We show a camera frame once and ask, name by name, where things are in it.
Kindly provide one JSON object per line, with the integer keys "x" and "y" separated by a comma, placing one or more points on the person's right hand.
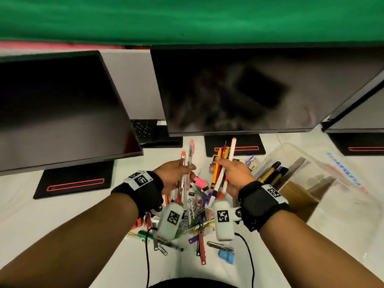
{"x": 238, "y": 173}

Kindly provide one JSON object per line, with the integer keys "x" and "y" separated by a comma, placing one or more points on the person's left hand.
{"x": 169, "y": 175}

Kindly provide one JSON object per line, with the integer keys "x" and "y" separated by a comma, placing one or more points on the person's right thumb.
{"x": 213, "y": 167}

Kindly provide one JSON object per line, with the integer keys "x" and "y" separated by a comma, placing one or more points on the person's left thumb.
{"x": 188, "y": 168}

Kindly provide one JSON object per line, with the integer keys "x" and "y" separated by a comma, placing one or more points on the orange pencil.
{"x": 216, "y": 163}

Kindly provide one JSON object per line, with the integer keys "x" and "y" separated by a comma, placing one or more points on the orange capped pen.
{"x": 182, "y": 157}

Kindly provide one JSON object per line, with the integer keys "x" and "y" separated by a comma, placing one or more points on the clear pink pen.
{"x": 190, "y": 149}

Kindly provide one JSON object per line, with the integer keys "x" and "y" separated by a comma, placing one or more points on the yellow pencil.
{"x": 226, "y": 152}

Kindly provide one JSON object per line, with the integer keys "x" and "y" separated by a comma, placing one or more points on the dark red pencil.
{"x": 224, "y": 148}

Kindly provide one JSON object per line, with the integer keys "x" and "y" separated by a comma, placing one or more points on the white marker pen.
{"x": 231, "y": 149}

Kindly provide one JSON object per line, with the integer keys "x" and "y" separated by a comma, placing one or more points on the person's left forearm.
{"x": 72, "y": 245}

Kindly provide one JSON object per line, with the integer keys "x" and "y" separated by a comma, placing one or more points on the person's right forearm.
{"x": 312, "y": 251}

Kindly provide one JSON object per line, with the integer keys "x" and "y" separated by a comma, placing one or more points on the small blue white packet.
{"x": 252, "y": 162}

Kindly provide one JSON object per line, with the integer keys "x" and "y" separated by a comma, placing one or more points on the black monitor base red stripe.
{"x": 75, "y": 179}
{"x": 360, "y": 143}
{"x": 249, "y": 145}

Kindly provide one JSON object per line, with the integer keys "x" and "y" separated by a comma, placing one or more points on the pile of pens and stationery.
{"x": 195, "y": 215}

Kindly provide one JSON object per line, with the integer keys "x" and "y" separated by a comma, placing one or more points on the black keyboard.
{"x": 147, "y": 130}

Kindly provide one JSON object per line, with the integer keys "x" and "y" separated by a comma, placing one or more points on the black yellow pen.
{"x": 270, "y": 171}

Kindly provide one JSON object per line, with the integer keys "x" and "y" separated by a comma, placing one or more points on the black marker pen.
{"x": 279, "y": 176}

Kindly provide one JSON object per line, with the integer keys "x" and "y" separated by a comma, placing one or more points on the red pen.
{"x": 202, "y": 248}

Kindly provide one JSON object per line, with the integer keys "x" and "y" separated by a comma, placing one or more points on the green pen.
{"x": 141, "y": 235}

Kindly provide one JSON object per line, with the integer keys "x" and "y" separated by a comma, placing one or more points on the black computer monitor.
{"x": 240, "y": 89}
{"x": 357, "y": 110}
{"x": 57, "y": 110}

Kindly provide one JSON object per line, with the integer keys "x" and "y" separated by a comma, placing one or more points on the blue pencil sharpener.
{"x": 226, "y": 256}

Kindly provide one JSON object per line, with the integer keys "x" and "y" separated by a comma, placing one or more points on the brown cardboard piece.
{"x": 298, "y": 199}

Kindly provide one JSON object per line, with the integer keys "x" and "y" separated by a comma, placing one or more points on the grey desk partition panel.
{"x": 135, "y": 83}

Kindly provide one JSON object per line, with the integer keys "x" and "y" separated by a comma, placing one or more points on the person's black shirt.
{"x": 192, "y": 283}

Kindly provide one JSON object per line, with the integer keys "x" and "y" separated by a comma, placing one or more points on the clear plastic storage box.
{"x": 339, "y": 206}

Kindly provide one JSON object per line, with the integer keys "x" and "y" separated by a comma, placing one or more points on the green cloth backdrop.
{"x": 192, "y": 17}

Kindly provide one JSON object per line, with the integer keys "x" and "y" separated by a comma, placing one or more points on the white wrist camera with marker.
{"x": 169, "y": 221}
{"x": 224, "y": 220}

